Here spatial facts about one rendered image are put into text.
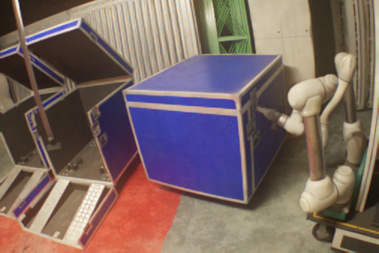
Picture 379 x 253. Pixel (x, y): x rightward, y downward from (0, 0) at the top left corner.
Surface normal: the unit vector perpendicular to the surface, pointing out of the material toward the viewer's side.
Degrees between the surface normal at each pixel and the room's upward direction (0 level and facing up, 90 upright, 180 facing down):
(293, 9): 90
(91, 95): 90
